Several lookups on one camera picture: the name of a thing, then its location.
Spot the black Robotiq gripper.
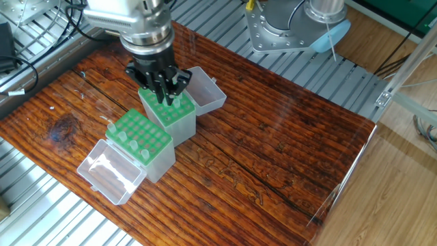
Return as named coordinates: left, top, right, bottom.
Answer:
left=125, top=41, right=193, bottom=105

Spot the green rack clear tip box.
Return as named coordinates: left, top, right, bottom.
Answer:
left=76, top=108, right=177, bottom=206
left=139, top=66, right=227, bottom=146

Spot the glossy wooden table board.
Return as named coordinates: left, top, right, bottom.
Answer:
left=0, top=14, right=378, bottom=246

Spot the perforated silver metal plate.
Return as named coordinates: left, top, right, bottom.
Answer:
left=0, top=0, right=59, bottom=28

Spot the small black device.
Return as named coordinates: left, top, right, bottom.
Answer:
left=0, top=24, right=14, bottom=61

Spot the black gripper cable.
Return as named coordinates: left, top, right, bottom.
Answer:
left=41, top=0, right=120, bottom=40
left=0, top=53, right=42, bottom=95

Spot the silver robot mount plate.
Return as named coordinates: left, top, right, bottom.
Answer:
left=244, top=5, right=323, bottom=57

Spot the aluminium frame post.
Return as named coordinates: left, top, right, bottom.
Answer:
left=374, top=34, right=437, bottom=113

